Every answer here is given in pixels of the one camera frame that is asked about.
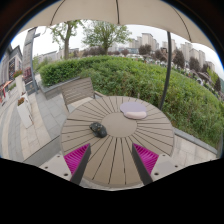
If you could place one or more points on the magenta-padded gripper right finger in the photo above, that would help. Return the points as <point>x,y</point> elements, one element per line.
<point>146,160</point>

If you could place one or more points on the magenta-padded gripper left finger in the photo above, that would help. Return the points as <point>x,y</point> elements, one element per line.
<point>75,160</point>

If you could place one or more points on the black computer mouse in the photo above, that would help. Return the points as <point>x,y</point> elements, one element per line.
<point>98,130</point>

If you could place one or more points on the purple mouse pad with wrist rest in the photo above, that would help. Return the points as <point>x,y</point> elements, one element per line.
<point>131,107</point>

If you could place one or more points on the white planter box with flowers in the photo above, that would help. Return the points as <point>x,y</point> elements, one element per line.
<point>24,113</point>

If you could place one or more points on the slatted wooden chair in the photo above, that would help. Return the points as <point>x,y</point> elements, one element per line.
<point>77,89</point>

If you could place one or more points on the green hedge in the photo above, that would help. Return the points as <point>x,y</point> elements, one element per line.
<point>133,76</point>

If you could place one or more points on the dark curved umbrella pole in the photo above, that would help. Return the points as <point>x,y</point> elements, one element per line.
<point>168,60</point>

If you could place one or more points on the thin sparse tree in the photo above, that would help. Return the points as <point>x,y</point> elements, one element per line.
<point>65,46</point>

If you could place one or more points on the tall grey sign pillar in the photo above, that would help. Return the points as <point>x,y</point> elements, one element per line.
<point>28,53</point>

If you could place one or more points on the far apartment buildings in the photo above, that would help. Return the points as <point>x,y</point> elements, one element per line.
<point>146,39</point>

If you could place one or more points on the round leafy tree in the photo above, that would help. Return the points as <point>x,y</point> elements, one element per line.
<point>105,33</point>

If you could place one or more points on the beige patio umbrella canopy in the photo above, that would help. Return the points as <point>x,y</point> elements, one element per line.
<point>100,11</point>

